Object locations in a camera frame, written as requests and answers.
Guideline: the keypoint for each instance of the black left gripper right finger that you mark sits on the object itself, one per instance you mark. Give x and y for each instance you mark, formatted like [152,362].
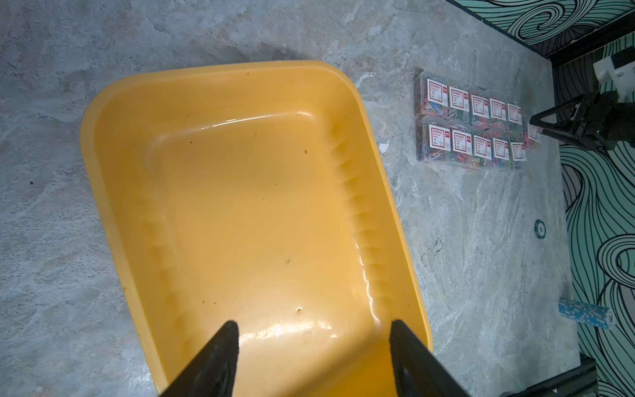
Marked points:
[417,372]

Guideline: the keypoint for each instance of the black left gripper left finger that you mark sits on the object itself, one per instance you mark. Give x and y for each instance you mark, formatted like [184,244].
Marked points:
[212,372]

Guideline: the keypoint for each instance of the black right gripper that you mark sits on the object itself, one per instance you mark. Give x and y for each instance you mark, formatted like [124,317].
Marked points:
[606,122]

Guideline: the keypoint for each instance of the paper clip box seven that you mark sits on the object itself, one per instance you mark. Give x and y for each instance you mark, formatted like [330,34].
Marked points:
[517,155]

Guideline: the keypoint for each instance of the paper clip box two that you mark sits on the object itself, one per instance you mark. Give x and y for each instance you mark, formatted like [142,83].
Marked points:
[498,113]

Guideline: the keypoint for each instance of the paper clip box nine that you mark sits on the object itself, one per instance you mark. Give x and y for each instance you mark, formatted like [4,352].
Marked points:
[501,157]

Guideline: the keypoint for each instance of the paper clip box one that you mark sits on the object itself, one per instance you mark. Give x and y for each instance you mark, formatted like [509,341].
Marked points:
[480,117]

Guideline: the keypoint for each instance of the paper clip box eight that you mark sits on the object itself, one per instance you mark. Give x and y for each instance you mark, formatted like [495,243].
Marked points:
[482,150]

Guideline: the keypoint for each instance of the paper clip box four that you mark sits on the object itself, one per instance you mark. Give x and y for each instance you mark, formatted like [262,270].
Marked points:
[461,145]

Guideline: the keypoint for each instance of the paper clip box three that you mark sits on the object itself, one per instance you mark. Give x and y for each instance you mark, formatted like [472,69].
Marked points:
[459,102]

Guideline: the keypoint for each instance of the paper clip box five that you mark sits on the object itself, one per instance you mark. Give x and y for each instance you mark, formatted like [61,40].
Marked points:
[433,139]

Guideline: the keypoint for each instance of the paper clip box eleven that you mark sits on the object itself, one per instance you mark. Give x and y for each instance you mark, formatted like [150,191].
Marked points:
[431,95]

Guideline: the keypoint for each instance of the yellow plastic tray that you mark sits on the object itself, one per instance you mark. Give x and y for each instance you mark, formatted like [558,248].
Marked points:
[254,193]

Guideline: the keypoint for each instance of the paper clip box six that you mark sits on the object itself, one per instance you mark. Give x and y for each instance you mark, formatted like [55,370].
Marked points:
[532,136]

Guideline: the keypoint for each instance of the paper clip box ten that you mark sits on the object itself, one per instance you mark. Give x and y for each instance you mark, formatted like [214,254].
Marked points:
[515,119]

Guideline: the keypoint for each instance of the small dark round token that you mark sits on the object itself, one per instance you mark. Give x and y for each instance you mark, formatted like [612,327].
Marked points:
[540,229]

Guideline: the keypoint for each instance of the small clear dice cup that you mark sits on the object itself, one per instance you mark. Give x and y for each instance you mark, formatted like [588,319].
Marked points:
[593,315]

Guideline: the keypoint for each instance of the black corner frame post right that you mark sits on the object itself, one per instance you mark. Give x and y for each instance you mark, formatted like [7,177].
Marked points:
[594,41]

